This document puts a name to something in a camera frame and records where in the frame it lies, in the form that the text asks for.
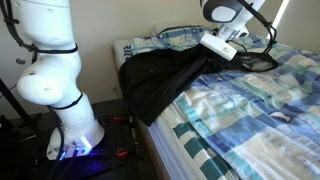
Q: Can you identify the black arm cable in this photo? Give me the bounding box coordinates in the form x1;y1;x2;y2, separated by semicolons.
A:
0;0;279;171

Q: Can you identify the white mattress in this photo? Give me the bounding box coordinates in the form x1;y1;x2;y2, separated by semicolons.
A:
112;39;201;180

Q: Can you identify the blue plaid pillow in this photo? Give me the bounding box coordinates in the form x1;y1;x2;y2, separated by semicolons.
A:
149;23;214;43

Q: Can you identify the white wrist-mounted box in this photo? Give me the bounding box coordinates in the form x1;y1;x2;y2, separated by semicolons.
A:
199;32;238;62

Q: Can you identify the black dress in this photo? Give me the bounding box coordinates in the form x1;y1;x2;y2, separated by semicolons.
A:
118;43;280;128

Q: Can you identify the grey round wall knob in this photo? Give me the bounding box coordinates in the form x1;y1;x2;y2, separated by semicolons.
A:
14;57;27;66

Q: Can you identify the red black clamp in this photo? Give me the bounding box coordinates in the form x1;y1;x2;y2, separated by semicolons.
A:
113;114;135;123
115;148;130;158

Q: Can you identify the blue patterned bed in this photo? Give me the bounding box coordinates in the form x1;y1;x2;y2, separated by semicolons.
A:
124;26;320;180

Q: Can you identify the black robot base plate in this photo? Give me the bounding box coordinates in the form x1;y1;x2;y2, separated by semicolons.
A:
0;99;149;180

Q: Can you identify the brown wooden bed frame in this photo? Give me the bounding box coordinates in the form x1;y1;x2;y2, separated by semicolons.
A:
137;121;172;180

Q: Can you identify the black tripod leg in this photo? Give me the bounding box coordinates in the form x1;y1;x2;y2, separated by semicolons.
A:
0;78;35;124

